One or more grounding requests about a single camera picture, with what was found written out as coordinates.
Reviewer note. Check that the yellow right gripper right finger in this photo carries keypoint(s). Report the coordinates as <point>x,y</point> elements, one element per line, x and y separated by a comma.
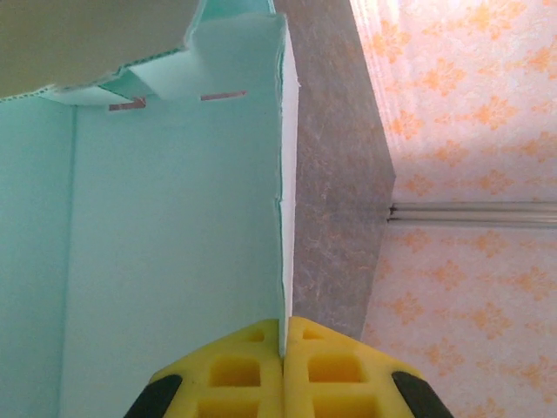
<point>339,370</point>

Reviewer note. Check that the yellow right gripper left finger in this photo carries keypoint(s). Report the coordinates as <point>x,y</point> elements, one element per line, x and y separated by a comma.
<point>226,370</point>

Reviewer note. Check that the mint green paper box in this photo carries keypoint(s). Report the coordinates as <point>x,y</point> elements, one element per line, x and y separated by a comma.
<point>152,239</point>

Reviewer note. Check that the aluminium frame post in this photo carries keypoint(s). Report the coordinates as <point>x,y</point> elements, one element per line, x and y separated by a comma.
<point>478,213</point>

